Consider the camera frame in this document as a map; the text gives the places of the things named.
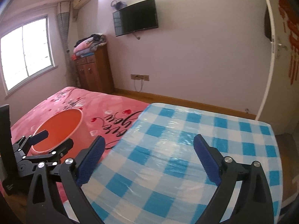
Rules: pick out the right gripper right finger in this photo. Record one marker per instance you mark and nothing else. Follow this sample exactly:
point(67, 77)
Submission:
point(254, 201)

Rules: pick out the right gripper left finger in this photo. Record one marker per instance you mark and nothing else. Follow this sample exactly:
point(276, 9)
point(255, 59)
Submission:
point(75, 172)

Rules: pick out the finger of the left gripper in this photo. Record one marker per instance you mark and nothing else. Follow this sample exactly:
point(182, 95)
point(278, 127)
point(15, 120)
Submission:
point(60, 151)
point(33, 140)

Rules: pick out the orange plastic trash bucket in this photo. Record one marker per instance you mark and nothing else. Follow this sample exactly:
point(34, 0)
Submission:
point(63, 125)

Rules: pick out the pink printed bed blanket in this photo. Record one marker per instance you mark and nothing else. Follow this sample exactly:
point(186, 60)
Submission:
point(109, 116)

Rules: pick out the blue white checkered tablecloth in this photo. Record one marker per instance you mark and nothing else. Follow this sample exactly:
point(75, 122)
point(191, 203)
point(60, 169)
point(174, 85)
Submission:
point(153, 175)

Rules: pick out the bright window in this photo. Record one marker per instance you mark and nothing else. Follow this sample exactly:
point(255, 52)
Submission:
point(25, 53)

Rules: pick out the brown wooden cabinet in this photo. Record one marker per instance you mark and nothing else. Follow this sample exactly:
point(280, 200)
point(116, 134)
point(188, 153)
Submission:
point(94, 72)

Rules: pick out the white room door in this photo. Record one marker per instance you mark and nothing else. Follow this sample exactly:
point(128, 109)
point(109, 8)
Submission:
point(279, 106)

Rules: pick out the folded clothes pile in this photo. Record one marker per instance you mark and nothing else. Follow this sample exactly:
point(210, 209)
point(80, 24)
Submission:
point(88, 45)

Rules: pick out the grey checked curtain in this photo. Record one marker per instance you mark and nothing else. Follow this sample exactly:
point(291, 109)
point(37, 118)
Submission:
point(63, 20)

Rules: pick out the red door decoration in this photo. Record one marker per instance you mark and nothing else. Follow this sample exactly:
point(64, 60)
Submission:
point(290, 26)

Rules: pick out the wall power socket strip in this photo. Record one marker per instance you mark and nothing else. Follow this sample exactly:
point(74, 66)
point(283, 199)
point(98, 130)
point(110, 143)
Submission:
point(140, 77)

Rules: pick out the black wall television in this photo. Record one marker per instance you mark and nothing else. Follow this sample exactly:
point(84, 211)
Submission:
point(136, 17)

